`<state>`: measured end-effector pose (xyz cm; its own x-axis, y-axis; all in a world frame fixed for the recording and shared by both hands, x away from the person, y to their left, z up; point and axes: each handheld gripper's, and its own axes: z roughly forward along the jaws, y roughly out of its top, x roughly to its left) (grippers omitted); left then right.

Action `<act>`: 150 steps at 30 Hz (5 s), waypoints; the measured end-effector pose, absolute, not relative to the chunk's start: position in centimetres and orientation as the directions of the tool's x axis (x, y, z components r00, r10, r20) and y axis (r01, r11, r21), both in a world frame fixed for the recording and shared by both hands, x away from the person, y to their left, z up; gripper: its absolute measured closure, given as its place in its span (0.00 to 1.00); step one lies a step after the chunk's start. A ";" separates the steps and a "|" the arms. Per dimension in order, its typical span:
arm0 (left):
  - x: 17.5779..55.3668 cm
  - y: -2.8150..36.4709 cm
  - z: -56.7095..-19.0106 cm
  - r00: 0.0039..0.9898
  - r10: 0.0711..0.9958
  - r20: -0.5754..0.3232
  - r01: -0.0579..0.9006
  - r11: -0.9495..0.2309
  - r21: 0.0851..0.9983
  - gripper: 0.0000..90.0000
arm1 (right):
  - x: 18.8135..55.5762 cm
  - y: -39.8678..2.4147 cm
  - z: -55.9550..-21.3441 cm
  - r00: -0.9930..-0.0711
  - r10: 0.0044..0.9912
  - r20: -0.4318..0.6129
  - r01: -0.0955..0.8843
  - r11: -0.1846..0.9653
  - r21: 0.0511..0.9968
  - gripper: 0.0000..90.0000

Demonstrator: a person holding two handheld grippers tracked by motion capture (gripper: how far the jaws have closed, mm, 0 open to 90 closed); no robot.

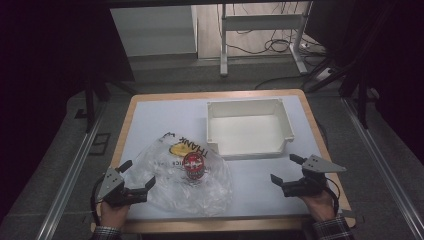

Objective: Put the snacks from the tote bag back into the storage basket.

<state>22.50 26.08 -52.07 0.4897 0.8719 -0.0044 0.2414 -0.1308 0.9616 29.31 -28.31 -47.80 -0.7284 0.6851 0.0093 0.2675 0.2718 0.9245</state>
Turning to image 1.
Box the left hand-held gripper cable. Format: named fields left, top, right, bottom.
left=90, top=174, right=108, bottom=227

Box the white plastic bin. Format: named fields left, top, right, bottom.
left=205, top=97, right=296, bottom=161

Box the black floor cable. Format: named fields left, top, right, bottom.
left=254, top=74, right=322, bottom=91

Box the white table mat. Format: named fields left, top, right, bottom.
left=118, top=95, right=343, bottom=221

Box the white power strip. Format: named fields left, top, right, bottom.
left=314, top=67, right=335, bottom=82

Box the white cabinet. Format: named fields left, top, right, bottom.
left=110, top=5, right=199, bottom=57

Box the aluminium rail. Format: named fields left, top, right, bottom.
left=342, top=97, right=424, bottom=240
left=35, top=102, right=108, bottom=240

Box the person's left hand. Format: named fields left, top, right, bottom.
left=100, top=200, right=131, bottom=230

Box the tangle of black floor cables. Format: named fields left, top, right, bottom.
left=225, top=2, right=302, bottom=56

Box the right hand-held gripper cable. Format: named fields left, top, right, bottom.
left=324, top=177, right=342, bottom=217

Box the red can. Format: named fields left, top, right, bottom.
left=182, top=151, right=206, bottom=181

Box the clear plastic bag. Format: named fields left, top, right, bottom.
left=124, top=131, right=234, bottom=217

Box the person's right hand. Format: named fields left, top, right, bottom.
left=299, top=189, right=336, bottom=222

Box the black metal stand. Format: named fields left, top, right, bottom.
left=339, top=65, right=372, bottom=130
left=84, top=77, right=138, bottom=134

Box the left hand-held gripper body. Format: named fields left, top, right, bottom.
left=96, top=167, right=148, bottom=208

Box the white metal desk frame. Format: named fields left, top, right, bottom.
left=218, top=1, right=313, bottom=77

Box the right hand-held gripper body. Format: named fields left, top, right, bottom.
left=281, top=154, right=348, bottom=198

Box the hand-held gripper cable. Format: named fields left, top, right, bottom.
left=324, top=177, right=342, bottom=217
left=90, top=174, right=108, bottom=227

